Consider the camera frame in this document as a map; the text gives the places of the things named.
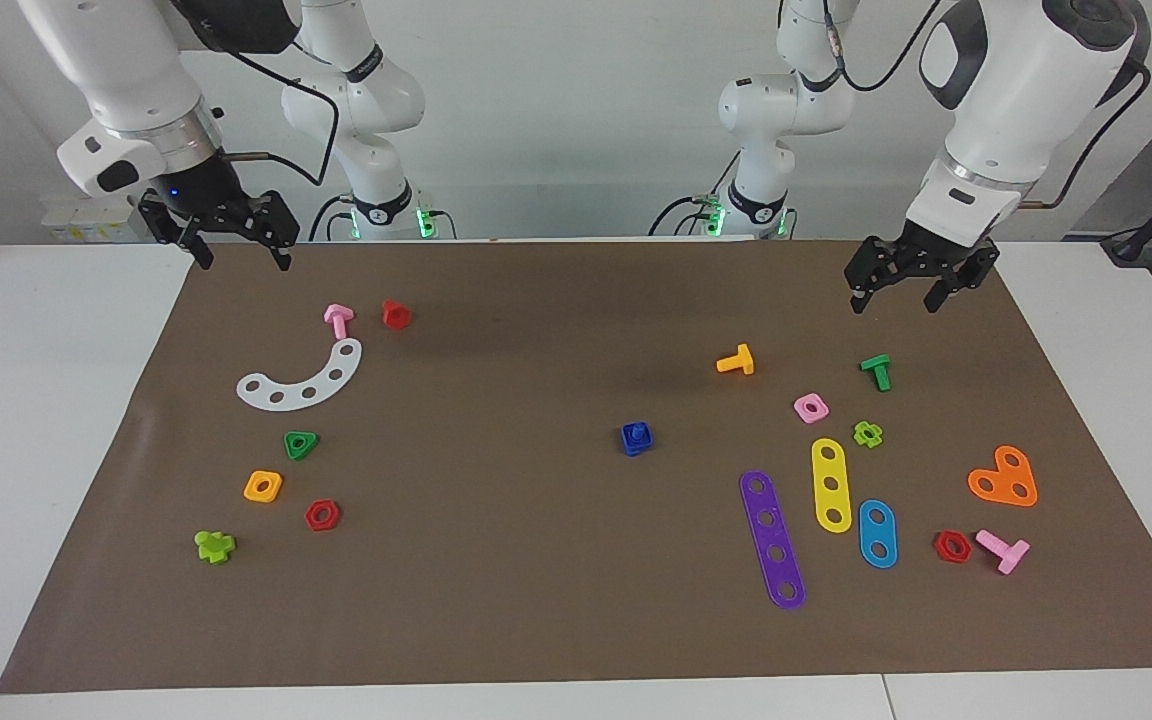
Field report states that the white curved five-hole plate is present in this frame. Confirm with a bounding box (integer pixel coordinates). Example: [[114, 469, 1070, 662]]
[[236, 338, 364, 412]]

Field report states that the yellow three-hole strip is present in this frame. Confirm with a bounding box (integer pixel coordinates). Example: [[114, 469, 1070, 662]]
[[811, 438, 853, 534]]

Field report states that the orange three-hole heart plate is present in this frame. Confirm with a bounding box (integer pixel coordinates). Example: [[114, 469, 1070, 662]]
[[967, 445, 1039, 508]]

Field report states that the blue two-hole strip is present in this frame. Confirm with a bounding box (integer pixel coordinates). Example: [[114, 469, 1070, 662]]
[[857, 499, 899, 570]]

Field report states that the purple four-hole strip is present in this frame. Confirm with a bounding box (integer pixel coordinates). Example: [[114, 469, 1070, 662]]
[[739, 470, 807, 611]]

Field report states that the large pink toy screw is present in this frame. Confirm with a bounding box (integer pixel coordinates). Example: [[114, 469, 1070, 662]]
[[975, 529, 1031, 576]]

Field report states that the brown table mat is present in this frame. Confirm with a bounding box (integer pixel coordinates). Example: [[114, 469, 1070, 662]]
[[0, 238, 1152, 695]]

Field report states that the black base cable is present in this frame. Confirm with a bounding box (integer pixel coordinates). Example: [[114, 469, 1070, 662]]
[[648, 150, 742, 238], [308, 192, 357, 242]]

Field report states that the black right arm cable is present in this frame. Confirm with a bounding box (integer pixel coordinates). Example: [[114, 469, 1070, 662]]
[[171, 0, 342, 189]]

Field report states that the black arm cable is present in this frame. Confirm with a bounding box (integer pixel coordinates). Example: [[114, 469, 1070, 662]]
[[171, 0, 342, 189], [829, 0, 1152, 211]]

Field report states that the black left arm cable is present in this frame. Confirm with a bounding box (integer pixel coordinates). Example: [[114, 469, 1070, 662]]
[[829, 0, 1152, 211]]

